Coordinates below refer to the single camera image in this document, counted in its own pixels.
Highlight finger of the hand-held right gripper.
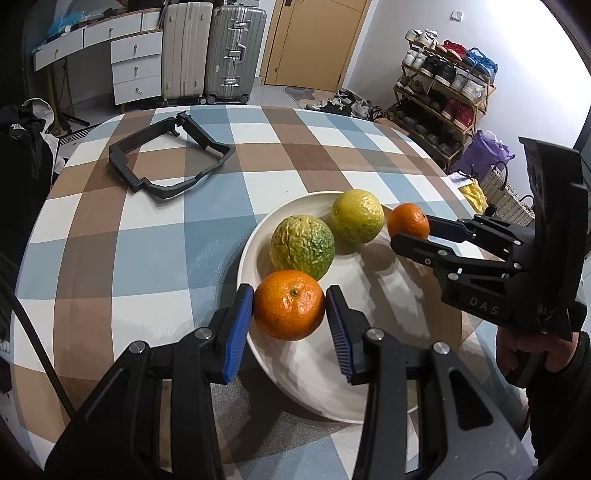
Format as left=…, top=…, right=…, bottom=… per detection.
left=390, top=233, right=525, bottom=283
left=425, top=213, right=539, bottom=260

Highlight yellow cloth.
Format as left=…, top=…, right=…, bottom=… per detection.
left=462, top=180, right=488, bottom=214

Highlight purple bag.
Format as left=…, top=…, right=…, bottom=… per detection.
left=455, top=130, right=515, bottom=183

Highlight person's right forearm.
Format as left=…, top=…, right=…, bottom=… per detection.
left=526, top=332, right=591, bottom=467

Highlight white woven basket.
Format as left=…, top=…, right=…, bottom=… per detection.
left=480, top=161, right=539, bottom=227

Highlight green wrinkled citrus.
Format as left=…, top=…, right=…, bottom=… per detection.
left=269, top=215, right=336, bottom=281

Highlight blue plastic bag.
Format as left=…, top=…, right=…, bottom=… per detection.
left=48, top=9, right=86, bottom=35

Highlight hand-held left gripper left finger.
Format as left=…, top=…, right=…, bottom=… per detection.
left=44, top=284, right=256, bottom=480

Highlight orange tangerine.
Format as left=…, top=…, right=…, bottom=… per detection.
left=253, top=270, right=326, bottom=341
left=387, top=203, right=431, bottom=240

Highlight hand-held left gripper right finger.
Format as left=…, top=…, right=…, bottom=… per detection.
left=325, top=285, right=539, bottom=480

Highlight silver suitcase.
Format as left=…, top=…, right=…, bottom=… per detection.
left=203, top=6, right=269, bottom=104

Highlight yellow-green citrus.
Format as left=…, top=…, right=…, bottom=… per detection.
left=331, top=189, right=385, bottom=244

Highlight scattered loose shoes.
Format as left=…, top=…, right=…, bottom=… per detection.
left=305, top=90, right=384, bottom=118

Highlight black plastic frame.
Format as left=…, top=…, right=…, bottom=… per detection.
left=109, top=111, right=236, bottom=206

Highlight grey door mat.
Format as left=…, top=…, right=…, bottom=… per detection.
left=283, top=85, right=317, bottom=103

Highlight wooden shoe rack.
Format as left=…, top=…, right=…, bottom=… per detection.
left=385, top=28, right=497, bottom=174

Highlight beige suitcase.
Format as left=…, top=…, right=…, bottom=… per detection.
left=161, top=2, right=214, bottom=106

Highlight person's right hand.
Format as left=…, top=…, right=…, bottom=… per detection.
left=495, top=329, right=580, bottom=376

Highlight wooden door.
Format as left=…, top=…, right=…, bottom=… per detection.
left=263, top=0, right=372, bottom=93

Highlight cream round plate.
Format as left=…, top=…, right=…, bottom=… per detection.
left=237, top=191, right=467, bottom=424

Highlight pile of dark clothes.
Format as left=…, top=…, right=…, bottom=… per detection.
left=0, top=98, right=68, bottom=259

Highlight white desk with drawers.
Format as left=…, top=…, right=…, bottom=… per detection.
left=32, top=9, right=164, bottom=107

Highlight black cable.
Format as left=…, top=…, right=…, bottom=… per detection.
left=0, top=254, right=77, bottom=416

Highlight rows of assorted shoes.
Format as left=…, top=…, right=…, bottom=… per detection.
left=397, top=28, right=497, bottom=158

